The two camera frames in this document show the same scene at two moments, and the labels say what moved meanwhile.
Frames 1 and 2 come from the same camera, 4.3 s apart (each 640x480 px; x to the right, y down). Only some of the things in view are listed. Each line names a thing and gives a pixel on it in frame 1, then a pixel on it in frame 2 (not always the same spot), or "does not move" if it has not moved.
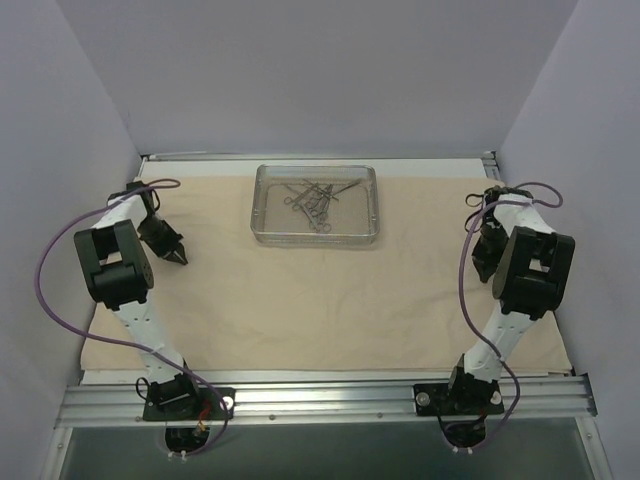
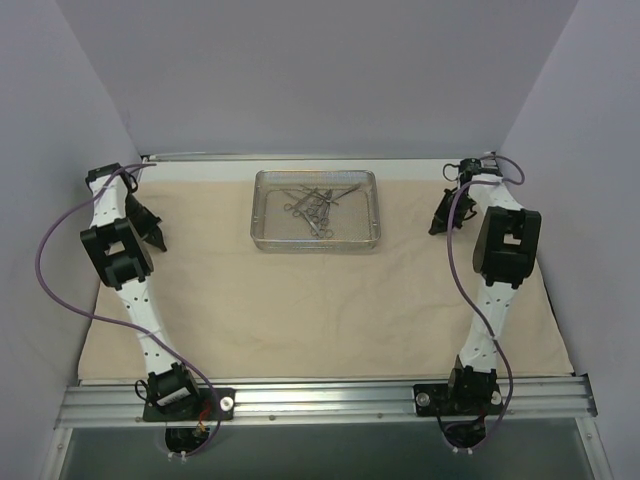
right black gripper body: x=481 y=260 to x=447 y=212
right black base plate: x=438 y=399 does not move
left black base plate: x=185 y=404 does not move
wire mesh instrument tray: x=313 y=205 does not move
